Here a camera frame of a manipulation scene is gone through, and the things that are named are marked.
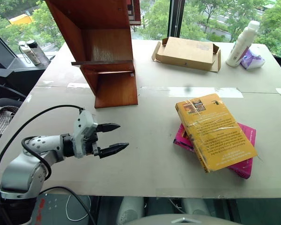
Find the dark translucent water bottle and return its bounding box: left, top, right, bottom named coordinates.
left=26, top=39, right=51, bottom=65

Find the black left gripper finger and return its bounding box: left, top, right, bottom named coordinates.
left=98, top=142, right=130, bottom=159
left=96, top=123, right=121, bottom=134

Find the yellow vehicle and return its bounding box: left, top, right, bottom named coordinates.
left=7, top=13, right=35, bottom=26

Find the tall white plastic bottle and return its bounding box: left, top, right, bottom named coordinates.
left=225, top=20, right=261, bottom=68

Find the yellow book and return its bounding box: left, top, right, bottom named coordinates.
left=175, top=93, right=259, bottom=174

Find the black floor cable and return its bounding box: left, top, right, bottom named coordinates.
left=37, top=186, right=96, bottom=225

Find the grey robot torso top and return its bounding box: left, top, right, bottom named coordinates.
left=124, top=213, right=242, bottom=225

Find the black window frame post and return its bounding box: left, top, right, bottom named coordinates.
left=167, top=0, right=186, bottom=39

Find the grey rounded shape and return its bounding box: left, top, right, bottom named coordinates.
left=181, top=198, right=212, bottom=219
left=115, top=196, right=145, bottom=225

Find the purple and white plastic pack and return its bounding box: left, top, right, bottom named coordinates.
left=239, top=47, right=266, bottom=71

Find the black side desk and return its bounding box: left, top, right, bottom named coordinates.
left=0, top=55, right=56, bottom=96

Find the thin white floor cable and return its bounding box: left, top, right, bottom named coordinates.
left=66, top=194, right=92, bottom=222

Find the checked cloth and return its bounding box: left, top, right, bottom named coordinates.
left=0, top=105, right=20, bottom=137

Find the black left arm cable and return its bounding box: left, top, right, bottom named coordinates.
left=0, top=105, right=85, bottom=207

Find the black chair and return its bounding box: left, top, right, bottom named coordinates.
left=0, top=80, right=27, bottom=109

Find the black monitor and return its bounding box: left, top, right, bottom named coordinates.
left=0, top=26, right=17, bottom=69

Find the brown wooden bookshelf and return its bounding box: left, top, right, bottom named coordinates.
left=44, top=0, right=141, bottom=109

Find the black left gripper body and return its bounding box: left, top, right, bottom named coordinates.
left=83, top=125, right=102, bottom=157

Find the open cardboard box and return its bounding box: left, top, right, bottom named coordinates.
left=151, top=37, right=222, bottom=73

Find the pink book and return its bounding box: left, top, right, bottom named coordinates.
left=173, top=122, right=257, bottom=180

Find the white water bottle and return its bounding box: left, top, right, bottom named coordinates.
left=18, top=41, right=42, bottom=66

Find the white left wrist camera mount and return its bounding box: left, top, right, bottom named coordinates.
left=71, top=110, right=98, bottom=159

